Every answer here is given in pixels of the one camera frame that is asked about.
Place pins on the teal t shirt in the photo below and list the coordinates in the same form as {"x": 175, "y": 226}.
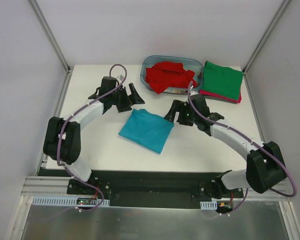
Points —
{"x": 147, "y": 130}

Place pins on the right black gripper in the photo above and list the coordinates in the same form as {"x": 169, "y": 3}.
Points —
{"x": 180, "y": 114}

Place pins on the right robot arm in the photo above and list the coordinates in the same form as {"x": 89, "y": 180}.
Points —
{"x": 264, "y": 161}

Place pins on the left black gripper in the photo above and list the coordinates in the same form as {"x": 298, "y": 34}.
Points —
{"x": 125, "y": 98}

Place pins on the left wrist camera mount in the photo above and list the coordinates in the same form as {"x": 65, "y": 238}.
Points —
{"x": 120, "y": 78}

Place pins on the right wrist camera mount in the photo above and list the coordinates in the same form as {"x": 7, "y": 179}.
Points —
{"x": 192, "y": 91}

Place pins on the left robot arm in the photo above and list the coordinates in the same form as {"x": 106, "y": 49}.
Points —
{"x": 62, "y": 141}

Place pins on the left aluminium table rail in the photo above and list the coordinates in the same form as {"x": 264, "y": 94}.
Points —
{"x": 56, "y": 112}

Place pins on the folded pink t shirt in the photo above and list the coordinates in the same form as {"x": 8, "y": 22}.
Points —
{"x": 220, "y": 97}

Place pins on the right aluminium frame post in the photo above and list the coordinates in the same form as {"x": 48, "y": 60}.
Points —
{"x": 267, "y": 33}

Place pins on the aluminium table rail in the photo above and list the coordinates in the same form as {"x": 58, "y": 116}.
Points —
{"x": 248, "y": 101}
{"x": 56, "y": 112}

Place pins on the left white cable duct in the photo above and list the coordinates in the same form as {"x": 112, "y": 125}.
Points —
{"x": 69, "y": 201}

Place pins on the left aluminium frame post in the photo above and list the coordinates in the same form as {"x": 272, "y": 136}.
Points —
{"x": 49, "y": 34}

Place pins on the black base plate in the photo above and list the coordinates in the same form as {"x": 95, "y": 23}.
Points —
{"x": 154, "y": 189}

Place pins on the clear blue plastic bin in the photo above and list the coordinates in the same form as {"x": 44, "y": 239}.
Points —
{"x": 188, "y": 64}

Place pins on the aluminium frame post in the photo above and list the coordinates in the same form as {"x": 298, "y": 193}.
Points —
{"x": 49, "y": 34}
{"x": 267, "y": 33}

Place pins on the white cable duct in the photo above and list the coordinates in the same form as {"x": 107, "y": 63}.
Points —
{"x": 69, "y": 201}
{"x": 212, "y": 205}

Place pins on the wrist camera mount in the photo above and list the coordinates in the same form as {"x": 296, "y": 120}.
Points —
{"x": 192, "y": 91}
{"x": 120, "y": 78}

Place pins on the right aluminium table rail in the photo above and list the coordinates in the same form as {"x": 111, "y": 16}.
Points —
{"x": 248, "y": 101}

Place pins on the right white cable duct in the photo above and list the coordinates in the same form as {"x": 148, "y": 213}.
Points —
{"x": 212, "y": 205}

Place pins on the folded green t shirt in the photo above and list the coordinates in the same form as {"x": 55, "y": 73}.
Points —
{"x": 221, "y": 80}

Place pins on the red t shirt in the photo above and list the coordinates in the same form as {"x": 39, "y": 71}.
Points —
{"x": 167, "y": 74}

